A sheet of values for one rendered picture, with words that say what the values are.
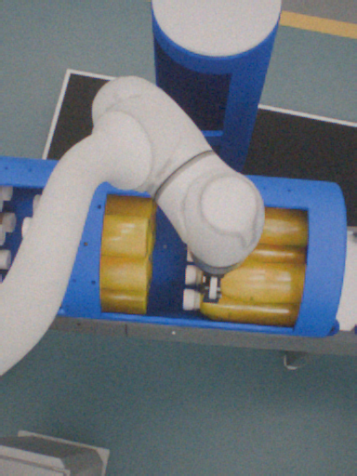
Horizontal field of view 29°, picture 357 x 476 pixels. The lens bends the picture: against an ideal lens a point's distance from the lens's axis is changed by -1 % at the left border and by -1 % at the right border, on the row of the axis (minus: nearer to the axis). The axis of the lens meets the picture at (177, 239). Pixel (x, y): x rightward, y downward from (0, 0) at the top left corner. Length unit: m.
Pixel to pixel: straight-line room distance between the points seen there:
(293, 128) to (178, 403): 0.99
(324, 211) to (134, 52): 1.64
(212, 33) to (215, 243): 0.77
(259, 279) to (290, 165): 1.19
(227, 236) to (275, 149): 1.58
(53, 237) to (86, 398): 1.66
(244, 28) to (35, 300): 1.00
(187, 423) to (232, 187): 1.58
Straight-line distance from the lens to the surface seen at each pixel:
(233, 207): 0.83
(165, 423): 2.35
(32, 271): 0.70
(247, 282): 1.23
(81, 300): 1.22
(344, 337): 1.47
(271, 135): 2.42
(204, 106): 2.36
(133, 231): 1.19
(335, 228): 1.19
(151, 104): 0.91
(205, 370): 2.36
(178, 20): 1.55
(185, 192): 0.88
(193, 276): 1.36
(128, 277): 1.23
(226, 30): 1.55
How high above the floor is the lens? 2.35
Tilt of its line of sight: 75 degrees down
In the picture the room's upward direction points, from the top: straight up
